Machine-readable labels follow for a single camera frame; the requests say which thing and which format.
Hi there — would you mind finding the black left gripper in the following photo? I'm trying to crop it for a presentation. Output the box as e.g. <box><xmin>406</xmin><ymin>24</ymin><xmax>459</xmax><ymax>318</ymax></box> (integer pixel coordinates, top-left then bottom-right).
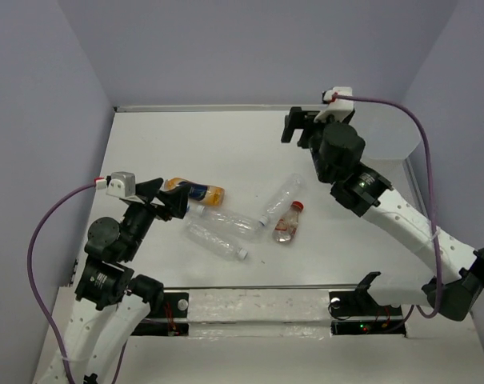
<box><xmin>122</xmin><ymin>176</ymin><xmax>193</xmax><ymax>259</ymax></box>

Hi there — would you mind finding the clear crushed plastic bottle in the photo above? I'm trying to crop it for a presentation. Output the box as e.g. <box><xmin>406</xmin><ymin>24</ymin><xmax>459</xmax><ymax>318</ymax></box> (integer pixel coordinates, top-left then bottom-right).
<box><xmin>258</xmin><ymin>174</ymin><xmax>306</xmax><ymax>227</ymax></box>

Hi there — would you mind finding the red cap small bottle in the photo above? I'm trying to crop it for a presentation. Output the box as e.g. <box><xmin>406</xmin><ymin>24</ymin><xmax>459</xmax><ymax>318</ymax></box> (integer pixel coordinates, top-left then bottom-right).
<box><xmin>272</xmin><ymin>201</ymin><xmax>304</xmax><ymax>244</ymax></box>

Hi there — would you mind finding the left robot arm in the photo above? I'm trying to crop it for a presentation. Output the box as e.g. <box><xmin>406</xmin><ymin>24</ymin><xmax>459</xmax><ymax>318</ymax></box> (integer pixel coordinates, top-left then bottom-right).
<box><xmin>27</xmin><ymin>172</ymin><xmax>191</xmax><ymax>383</ymax></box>

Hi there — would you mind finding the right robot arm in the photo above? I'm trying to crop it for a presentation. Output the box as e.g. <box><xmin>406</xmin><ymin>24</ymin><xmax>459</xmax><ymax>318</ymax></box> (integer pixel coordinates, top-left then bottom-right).
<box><xmin>281</xmin><ymin>106</ymin><xmax>484</xmax><ymax>322</ymax></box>

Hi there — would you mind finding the white translucent bin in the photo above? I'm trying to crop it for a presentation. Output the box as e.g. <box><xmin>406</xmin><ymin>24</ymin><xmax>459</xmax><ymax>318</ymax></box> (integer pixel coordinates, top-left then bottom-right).
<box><xmin>350</xmin><ymin>102</ymin><xmax>422</xmax><ymax>160</ymax></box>

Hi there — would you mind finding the orange juice bottle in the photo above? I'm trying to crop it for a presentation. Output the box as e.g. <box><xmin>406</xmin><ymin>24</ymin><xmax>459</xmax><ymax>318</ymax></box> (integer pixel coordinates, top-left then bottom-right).
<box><xmin>164</xmin><ymin>178</ymin><xmax>225</xmax><ymax>206</ymax></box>

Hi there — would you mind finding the clear bottle white cap lower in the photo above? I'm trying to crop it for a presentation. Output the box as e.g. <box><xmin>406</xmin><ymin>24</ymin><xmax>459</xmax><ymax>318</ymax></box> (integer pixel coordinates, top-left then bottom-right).
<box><xmin>185</xmin><ymin>221</ymin><xmax>248</xmax><ymax>262</ymax></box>

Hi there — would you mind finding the clear bottle white cap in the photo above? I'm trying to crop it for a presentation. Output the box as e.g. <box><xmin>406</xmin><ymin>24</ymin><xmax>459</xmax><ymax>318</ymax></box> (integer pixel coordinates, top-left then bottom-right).
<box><xmin>185</xmin><ymin>221</ymin><xmax>248</xmax><ymax>262</ymax></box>
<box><xmin>186</xmin><ymin>205</ymin><xmax>264</xmax><ymax>242</ymax></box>

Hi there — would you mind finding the clear bottle white cap upper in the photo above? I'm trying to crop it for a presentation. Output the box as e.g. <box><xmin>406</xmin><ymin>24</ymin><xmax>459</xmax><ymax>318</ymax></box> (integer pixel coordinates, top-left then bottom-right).
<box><xmin>186</xmin><ymin>205</ymin><xmax>264</xmax><ymax>242</ymax></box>

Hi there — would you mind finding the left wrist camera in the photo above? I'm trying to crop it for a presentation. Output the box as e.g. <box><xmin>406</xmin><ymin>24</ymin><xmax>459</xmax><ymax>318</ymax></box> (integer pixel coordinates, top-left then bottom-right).
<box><xmin>106</xmin><ymin>171</ymin><xmax>136</xmax><ymax>198</ymax></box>

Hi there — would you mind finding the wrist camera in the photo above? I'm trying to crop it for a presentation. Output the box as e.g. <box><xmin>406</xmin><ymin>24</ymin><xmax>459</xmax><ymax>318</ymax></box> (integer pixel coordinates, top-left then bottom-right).
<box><xmin>106</xmin><ymin>171</ymin><xmax>136</xmax><ymax>198</ymax></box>
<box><xmin>314</xmin><ymin>86</ymin><xmax>354</xmax><ymax>122</ymax></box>

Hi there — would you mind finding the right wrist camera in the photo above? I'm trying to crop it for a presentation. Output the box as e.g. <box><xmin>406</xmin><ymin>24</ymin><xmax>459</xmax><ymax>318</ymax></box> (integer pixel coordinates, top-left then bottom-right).
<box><xmin>314</xmin><ymin>86</ymin><xmax>354</xmax><ymax>122</ymax></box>

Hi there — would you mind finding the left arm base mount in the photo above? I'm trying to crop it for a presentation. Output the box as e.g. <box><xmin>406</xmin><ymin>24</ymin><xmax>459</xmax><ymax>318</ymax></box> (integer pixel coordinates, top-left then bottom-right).
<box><xmin>131</xmin><ymin>291</ymin><xmax>190</xmax><ymax>337</ymax></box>

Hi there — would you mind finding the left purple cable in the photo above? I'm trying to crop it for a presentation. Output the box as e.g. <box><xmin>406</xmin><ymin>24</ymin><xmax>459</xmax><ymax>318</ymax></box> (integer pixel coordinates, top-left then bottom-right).
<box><xmin>27</xmin><ymin>179</ymin><xmax>106</xmax><ymax>384</ymax></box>

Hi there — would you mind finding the purple cable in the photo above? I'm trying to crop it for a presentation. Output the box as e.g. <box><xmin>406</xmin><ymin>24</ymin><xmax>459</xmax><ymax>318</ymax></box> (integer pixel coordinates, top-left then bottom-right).
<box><xmin>27</xmin><ymin>179</ymin><xmax>106</xmax><ymax>384</ymax></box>
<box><xmin>333</xmin><ymin>92</ymin><xmax>445</xmax><ymax>319</ymax></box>

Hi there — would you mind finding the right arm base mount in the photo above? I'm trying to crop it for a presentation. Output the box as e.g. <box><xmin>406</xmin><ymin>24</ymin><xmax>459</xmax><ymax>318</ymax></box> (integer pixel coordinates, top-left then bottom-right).
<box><xmin>327</xmin><ymin>272</ymin><xmax>406</xmax><ymax>336</ymax></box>

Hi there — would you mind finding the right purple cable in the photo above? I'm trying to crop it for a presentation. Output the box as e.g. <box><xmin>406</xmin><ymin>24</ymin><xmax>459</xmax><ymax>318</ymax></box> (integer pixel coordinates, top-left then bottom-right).
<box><xmin>333</xmin><ymin>92</ymin><xmax>445</xmax><ymax>319</ymax></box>

